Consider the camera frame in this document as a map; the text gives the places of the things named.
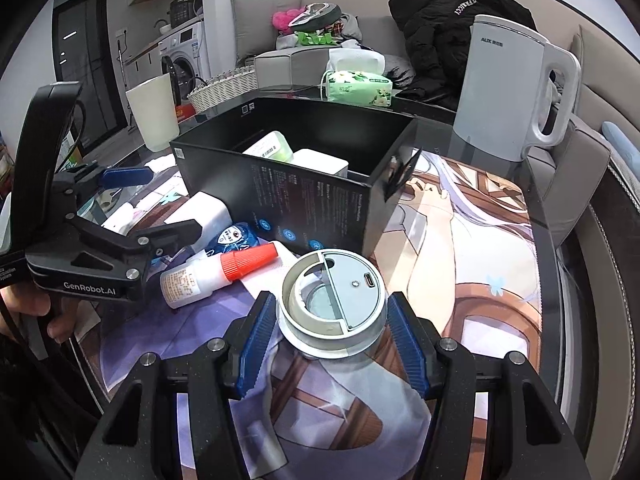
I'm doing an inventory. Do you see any grey sofa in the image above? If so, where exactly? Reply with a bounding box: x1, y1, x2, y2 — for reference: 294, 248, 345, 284
229, 0, 612, 246

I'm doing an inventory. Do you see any anime printed desk mat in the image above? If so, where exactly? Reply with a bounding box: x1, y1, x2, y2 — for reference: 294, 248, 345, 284
81, 153, 542, 479

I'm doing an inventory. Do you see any white electric kettle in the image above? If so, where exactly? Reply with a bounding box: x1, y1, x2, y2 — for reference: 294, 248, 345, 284
454, 14, 582, 162

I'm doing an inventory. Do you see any light blue pillow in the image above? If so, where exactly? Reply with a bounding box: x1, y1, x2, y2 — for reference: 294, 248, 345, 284
601, 122, 640, 179

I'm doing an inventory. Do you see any green printed bag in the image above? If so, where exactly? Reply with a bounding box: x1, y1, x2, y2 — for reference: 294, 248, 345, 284
295, 32, 337, 47

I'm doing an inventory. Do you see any black puffer jacket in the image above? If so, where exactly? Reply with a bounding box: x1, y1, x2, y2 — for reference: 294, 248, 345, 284
388, 0, 536, 110

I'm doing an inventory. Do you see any red gift box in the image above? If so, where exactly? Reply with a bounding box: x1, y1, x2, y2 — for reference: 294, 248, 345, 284
175, 103, 196, 122

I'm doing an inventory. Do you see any white washing machine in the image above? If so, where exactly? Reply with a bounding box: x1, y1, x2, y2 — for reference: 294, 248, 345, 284
158, 20, 212, 102

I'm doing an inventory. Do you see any person's left hand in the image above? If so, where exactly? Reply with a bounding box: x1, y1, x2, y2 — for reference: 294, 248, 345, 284
1, 283, 79, 344

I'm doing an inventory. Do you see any bed with beige headboard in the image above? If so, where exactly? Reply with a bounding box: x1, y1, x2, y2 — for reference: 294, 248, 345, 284
570, 26, 639, 479

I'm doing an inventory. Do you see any white power adapter cube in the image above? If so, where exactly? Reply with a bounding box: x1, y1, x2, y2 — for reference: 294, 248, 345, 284
164, 192, 232, 254

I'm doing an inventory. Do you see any grey sofa cushion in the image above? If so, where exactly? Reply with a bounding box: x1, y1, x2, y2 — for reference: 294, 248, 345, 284
230, 0, 303, 66

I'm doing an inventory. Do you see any white glue bottle red cap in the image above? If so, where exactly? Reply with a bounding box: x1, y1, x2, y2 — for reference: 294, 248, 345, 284
160, 243, 279, 309

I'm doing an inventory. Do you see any cream tumbler cup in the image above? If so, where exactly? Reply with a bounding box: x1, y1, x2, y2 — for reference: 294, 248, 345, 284
126, 74, 179, 152

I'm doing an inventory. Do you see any green case with label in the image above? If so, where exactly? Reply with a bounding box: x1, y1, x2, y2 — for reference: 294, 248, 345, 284
243, 130, 293, 162

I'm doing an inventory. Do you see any black open cardboard box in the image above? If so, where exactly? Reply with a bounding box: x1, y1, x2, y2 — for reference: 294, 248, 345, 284
170, 92, 418, 257

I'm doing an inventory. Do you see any white woven basket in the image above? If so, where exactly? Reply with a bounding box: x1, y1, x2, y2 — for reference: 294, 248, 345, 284
188, 66, 258, 113

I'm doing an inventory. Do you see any green tissue pack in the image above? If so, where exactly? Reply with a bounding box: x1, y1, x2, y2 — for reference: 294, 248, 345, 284
319, 48, 393, 107

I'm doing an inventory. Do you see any pink plush toy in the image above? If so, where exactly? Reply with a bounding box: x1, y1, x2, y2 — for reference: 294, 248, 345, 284
271, 8, 305, 35

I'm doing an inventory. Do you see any round white grey device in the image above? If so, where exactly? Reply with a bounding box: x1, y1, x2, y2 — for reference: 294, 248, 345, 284
278, 249, 387, 360

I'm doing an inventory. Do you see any white and grey clothes pile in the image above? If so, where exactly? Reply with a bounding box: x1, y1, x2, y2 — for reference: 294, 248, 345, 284
256, 16, 416, 89

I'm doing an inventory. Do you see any white square adapter box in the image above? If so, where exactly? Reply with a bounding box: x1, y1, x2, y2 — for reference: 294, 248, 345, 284
288, 148, 348, 178

